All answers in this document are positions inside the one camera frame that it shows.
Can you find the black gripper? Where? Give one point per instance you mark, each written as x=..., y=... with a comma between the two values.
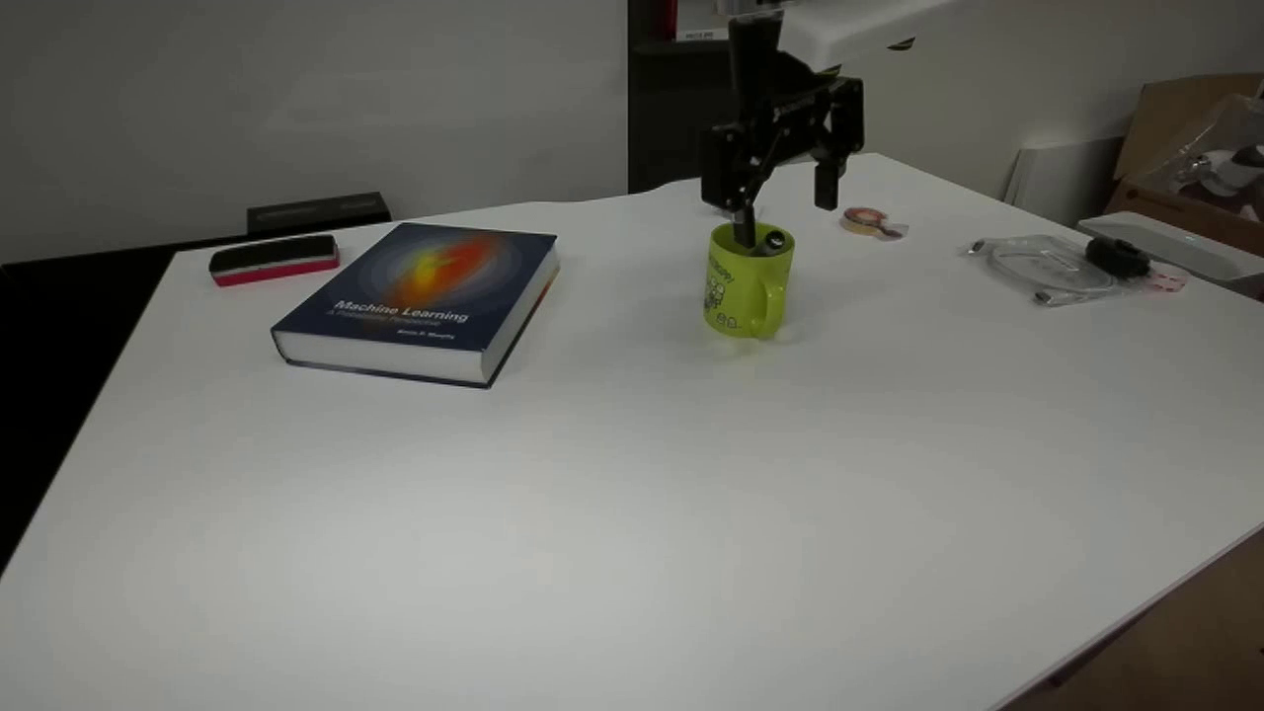
x=765, y=93

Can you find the yellow-green mug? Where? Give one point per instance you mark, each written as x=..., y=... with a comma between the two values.
x=745, y=300

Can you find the red black marker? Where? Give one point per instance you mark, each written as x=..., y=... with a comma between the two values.
x=274, y=259

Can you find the dark cabinet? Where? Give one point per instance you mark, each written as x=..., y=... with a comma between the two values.
x=664, y=103

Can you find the white bin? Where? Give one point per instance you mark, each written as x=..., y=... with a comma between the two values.
x=1059, y=172

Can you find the clear plastic bag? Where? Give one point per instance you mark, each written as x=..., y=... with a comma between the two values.
x=1039, y=264

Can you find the blue hardcover book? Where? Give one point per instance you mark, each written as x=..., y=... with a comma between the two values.
x=419, y=300

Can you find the brown cardboard box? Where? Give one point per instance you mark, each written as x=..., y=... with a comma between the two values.
x=1186, y=134

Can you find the white flat device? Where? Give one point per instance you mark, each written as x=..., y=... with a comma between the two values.
x=1186, y=244

